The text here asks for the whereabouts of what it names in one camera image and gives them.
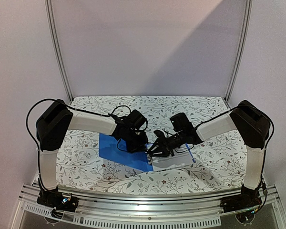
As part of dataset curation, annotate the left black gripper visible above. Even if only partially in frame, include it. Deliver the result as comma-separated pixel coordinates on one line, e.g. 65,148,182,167
124,129,149,154

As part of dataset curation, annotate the blue ring binder folder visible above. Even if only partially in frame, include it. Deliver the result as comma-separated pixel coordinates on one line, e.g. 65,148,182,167
98,133,196,172

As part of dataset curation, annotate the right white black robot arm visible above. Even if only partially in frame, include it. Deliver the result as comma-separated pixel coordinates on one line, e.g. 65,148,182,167
147,100,272,208

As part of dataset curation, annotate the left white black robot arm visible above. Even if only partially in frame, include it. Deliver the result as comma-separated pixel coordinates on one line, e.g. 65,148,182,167
36,99,148,207

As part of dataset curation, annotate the floral patterned tablecloth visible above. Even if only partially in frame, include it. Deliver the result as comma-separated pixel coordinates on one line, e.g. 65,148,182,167
56,96,247,195

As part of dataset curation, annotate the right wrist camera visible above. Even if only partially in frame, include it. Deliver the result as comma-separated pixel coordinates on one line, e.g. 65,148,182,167
153,130,166,140

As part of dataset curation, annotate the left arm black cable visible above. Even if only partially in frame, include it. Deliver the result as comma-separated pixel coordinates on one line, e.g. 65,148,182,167
25,99,148,153

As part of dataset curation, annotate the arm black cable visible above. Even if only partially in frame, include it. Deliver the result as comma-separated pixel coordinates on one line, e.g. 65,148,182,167
176,106,275,210
25,99,148,153

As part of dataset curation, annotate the aluminium front rail frame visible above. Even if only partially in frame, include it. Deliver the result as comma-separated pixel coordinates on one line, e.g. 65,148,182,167
10,184,286,229

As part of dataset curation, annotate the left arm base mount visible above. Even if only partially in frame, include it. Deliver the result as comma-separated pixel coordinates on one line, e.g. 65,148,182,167
37,189,79,219

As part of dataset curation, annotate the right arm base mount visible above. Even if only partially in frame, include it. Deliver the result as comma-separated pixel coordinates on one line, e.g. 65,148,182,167
219,183,268,225

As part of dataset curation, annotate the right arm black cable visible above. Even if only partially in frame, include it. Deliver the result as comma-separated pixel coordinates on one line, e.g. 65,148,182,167
176,106,275,210

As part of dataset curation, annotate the left aluminium vertical post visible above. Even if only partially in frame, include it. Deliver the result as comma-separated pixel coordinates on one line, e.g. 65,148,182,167
45,0,74,102

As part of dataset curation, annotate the aluminium vertical post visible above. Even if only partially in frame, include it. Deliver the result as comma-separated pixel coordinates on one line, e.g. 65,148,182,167
45,0,74,102
224,0,253,102

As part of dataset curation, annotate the right aluminium vertical post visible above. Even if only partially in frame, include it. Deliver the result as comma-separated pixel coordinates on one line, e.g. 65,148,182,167
224,0,253,102

